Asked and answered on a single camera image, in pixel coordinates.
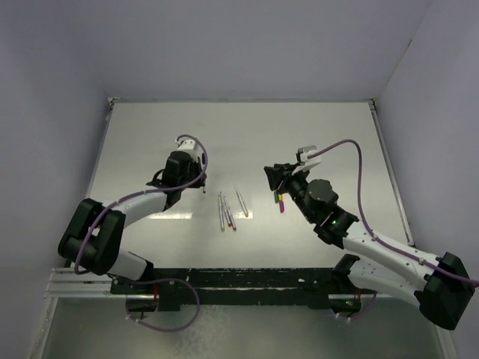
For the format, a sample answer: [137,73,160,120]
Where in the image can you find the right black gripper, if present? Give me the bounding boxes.
[264,162,316,222]

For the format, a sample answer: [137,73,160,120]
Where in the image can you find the green pen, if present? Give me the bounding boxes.
[217,194,225,232]

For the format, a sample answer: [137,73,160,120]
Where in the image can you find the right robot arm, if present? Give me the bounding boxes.
[264,164,475,331]

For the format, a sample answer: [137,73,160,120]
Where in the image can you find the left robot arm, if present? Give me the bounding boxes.
[58,150,208,293]

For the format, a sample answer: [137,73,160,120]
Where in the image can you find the yellow pen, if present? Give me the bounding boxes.
[234,185,249,218]

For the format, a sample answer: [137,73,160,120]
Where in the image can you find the magenta pen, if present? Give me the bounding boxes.
[227,205,237,231]

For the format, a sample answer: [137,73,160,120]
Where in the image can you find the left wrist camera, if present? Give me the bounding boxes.
[175,137,200,152]

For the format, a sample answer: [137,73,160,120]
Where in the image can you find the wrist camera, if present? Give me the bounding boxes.
[175,137,200,152]
[292,145,322,175]

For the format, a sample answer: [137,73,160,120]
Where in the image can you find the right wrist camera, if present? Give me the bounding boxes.
[292,145,322,175]

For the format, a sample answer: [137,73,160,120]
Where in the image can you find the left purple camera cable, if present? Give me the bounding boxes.
[73,134,209,276]

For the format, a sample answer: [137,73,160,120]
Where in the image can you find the purple camera cable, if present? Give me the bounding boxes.
[305,140,479,287]
[73,134,209,276]

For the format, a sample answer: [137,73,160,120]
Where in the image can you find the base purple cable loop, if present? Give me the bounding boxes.
[125,280,200,333]

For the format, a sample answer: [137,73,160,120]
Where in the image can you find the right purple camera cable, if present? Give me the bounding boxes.
[305,140,479,287]

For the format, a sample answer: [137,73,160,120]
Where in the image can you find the aluminium rail frame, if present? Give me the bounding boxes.
[45,268,112,298]

